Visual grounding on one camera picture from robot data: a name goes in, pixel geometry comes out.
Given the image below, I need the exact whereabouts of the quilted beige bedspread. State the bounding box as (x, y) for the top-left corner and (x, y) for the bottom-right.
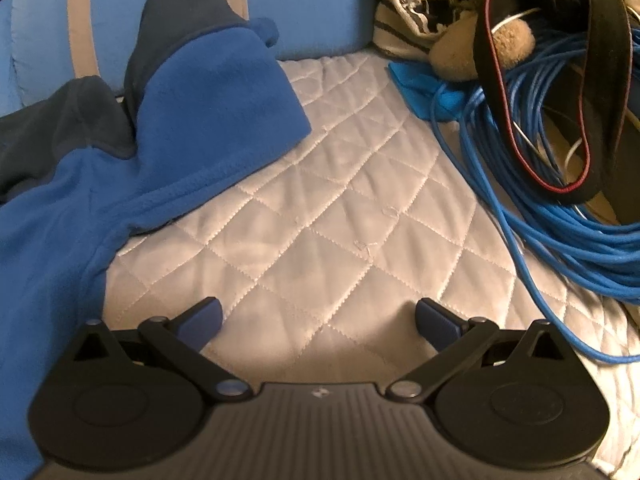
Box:
(102, 52), (640, 480)

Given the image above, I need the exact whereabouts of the striped white cloth bag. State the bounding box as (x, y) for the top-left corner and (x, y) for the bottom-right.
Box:
(372, 0), (483, 61)

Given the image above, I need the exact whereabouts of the beige plush ball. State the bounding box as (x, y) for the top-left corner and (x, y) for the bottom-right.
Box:
(430, 14), (482, 82)
(489, 19), (537, 69)

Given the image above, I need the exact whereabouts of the coiled blue cable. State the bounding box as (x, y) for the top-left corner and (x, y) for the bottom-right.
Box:
(430, 22), (640, 366)

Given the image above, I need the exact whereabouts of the black strap with red edge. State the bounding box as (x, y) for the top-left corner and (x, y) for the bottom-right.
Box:
(474, 0), (640, 207)

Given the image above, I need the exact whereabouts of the thin white cable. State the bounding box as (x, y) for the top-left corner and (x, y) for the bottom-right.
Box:
(497, 7), (593, 178)

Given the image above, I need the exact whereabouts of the bright blue cloth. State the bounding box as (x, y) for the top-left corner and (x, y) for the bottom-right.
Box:
(389, 59), (478, 122)

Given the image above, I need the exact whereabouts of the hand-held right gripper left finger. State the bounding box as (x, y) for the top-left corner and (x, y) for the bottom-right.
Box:
(70, 297), (251, 404)

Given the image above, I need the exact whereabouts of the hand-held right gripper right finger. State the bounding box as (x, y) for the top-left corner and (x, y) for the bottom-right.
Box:
(387, 297), (569, 404)

